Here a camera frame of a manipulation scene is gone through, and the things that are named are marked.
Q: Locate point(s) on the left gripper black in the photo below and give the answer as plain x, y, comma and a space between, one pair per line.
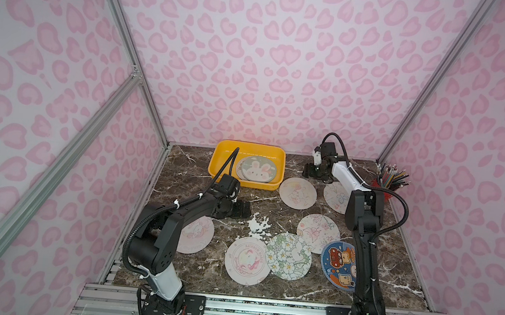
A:
233, 207

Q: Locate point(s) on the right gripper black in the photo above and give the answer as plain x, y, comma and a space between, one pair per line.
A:
313, 171

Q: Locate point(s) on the pink cartoon coaster back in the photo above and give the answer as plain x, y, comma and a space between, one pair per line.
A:
298, 193

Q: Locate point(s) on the green bunny coaster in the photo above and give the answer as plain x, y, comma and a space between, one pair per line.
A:
257, 169

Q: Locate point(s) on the green white flower coaster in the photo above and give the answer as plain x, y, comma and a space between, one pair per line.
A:
288, 256

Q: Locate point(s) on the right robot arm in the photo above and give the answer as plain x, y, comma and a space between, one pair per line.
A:
363, 217

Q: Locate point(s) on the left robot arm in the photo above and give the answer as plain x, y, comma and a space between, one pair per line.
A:
150, 248

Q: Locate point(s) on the yellow plastic storage box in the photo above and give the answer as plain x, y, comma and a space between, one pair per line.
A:
229, 153

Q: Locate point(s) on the white butterfly coaster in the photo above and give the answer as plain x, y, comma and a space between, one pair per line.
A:
337, 197

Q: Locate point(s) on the pale pink left coaster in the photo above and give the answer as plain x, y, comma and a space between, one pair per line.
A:
196, 236

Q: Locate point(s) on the red pencil cup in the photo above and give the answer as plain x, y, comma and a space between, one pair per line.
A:
378, 189

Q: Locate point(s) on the pink floral line coaster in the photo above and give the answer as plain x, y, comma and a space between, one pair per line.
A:
318, 231

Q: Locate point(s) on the coloured pencils bundle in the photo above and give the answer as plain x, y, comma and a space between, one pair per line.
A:
390, 177

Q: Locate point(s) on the blue cartoon coaster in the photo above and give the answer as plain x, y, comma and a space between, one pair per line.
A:
338, 261

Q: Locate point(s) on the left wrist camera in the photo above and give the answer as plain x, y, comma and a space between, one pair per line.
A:
229, 186

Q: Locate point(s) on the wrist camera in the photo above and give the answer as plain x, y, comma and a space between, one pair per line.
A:
229, 186
325, 154

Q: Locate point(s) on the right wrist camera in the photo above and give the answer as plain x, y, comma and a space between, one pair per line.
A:
325, 154

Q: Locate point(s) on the pink ring bunny coaster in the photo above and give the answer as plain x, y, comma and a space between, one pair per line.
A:
246, 261

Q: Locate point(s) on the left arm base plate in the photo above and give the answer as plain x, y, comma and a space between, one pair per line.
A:
182, 304

